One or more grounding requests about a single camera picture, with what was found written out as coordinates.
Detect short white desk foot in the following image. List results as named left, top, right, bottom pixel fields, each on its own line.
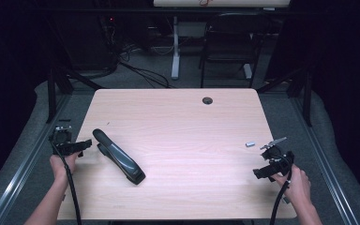
left=243, top=63, right=253, bottom=80

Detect grey desk crossbar panel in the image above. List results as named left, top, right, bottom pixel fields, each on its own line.
left=179, top=21, right=208, bottom=39

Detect dark equipment cabinet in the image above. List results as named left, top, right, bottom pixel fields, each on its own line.
left=52, top=12, right=120, bottom=72

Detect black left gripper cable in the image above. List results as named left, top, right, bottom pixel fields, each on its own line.
left=50, top=142, right=83, bottom=225

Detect person's left hand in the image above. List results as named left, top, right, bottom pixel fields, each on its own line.
left=50, top=152, right=81, bottom=186

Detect person's right hand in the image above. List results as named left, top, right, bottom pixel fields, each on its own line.
left=271, top=164, right=312, bottom=206

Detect white desk leg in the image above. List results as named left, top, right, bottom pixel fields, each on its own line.
left=171, top=15, right=181, bottom=81

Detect black folding chair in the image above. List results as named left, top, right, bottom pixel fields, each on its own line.
left=199, top=12, right=271, bottom=89

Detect white desk top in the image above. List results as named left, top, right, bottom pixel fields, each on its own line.
left=153, top=0, right=292, bottom=8

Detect black floor cables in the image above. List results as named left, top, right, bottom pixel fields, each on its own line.
left=117, top=43, right=172, bottom=89

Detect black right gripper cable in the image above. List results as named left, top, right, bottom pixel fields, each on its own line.
left=268, top=154, right=294, bottom=225

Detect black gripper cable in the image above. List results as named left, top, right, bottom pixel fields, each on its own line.
left=50, top=142, right=83, bottom=225
left=268, top=154, right=294, bottom=225

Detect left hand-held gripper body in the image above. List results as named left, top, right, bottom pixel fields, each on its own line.
left=49, top=126, right=79, bottom=157

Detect black metal stand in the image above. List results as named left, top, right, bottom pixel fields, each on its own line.
left=45, top=60, right=106, bottom=125
left=256, top=62, right=314, bottom=128

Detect aluminium floor rail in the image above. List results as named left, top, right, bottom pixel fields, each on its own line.
left=0, top=93, right=72, bottom=225
left=290, top=97, right=360, bottom=225

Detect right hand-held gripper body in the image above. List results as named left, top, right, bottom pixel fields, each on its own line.
left=260, top=136, right=295, bottom=176

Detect large black stapler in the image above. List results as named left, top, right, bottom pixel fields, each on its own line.
left=92, top=127, right=147, bottom=186

